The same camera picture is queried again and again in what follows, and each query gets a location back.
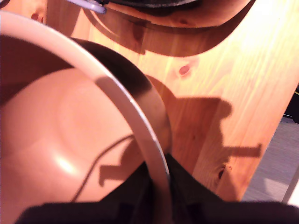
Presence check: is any black crate with cables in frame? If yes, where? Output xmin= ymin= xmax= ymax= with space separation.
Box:
xmin=285 ymin=85 xmax=299 ymax=124

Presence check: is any pale lavender plastic piece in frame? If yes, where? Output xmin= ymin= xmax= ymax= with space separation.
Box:
xmin=65 ymin=0 xmax=107 ymax=14

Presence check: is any pink cooking pot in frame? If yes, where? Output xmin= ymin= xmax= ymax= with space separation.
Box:
xmin=0 ymin=10 xmax=174 ymax=224

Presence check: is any white furniture leg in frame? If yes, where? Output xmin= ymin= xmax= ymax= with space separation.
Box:
xmin=282 ymin=171 xmax=299 ymax=206

